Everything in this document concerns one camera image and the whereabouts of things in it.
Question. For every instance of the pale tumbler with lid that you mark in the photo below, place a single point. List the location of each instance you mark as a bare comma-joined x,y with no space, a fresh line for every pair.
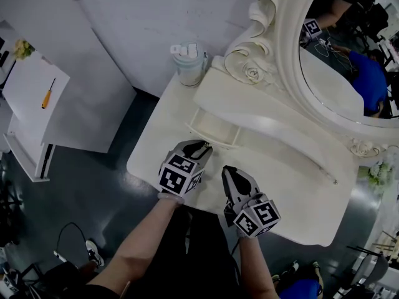
190,68

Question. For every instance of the white side cabinet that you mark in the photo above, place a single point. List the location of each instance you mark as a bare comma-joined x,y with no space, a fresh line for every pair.
34,86

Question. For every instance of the person's left forearm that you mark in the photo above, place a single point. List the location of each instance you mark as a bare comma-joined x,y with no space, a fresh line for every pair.
140,248

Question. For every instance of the yellow flower bunch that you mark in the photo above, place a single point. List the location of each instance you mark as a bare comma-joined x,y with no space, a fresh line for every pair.
22,48

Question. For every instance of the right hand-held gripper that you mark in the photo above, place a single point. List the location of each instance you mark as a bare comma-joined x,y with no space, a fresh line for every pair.
257,216

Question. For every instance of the black equipment frame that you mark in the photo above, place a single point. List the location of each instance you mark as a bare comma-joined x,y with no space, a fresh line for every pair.
29,274

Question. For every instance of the white flower bunch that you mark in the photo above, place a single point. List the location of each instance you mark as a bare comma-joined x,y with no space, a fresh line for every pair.
378,174

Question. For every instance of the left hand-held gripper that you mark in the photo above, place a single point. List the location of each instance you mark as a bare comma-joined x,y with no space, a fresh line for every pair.
174,179

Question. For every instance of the white dressing table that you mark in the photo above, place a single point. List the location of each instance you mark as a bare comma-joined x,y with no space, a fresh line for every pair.
280,167

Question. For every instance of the grey chair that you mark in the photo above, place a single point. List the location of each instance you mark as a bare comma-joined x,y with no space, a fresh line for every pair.
374,269

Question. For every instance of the oval mirror with ornate frame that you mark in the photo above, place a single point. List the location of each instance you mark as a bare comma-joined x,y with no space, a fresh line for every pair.
290,58

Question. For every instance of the person's right forearm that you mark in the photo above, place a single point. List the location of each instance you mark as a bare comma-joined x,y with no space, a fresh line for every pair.
255,266

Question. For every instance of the white dressing table drawer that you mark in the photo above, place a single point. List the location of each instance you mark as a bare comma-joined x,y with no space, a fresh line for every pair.
215,126

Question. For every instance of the person's black clothing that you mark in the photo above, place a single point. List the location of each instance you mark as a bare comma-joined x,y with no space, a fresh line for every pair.
202,260

